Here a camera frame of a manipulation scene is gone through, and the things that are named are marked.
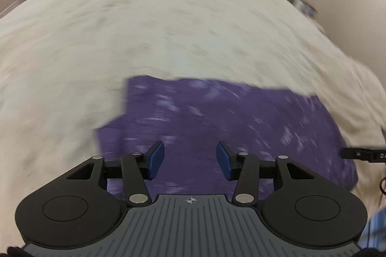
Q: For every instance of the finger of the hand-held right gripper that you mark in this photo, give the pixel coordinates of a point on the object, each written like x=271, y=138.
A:
x=365, y=153

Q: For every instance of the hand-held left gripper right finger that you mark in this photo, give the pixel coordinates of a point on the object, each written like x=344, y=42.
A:
x=224, y=159

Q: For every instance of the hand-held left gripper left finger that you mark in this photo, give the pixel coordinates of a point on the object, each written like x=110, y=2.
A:
x=156, y=159

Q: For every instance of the purple patterned hooded jacket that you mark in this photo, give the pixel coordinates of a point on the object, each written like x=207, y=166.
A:
x=211, y=124

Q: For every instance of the person's blue jeans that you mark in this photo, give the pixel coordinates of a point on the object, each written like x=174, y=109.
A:
x=375, y=229

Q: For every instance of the cream fuzzy bed blanket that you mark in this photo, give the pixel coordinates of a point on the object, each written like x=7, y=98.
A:
x=150, y=27

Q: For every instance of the cluttered bedside table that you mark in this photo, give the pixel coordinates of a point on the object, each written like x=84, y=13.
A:
x=301, y=3

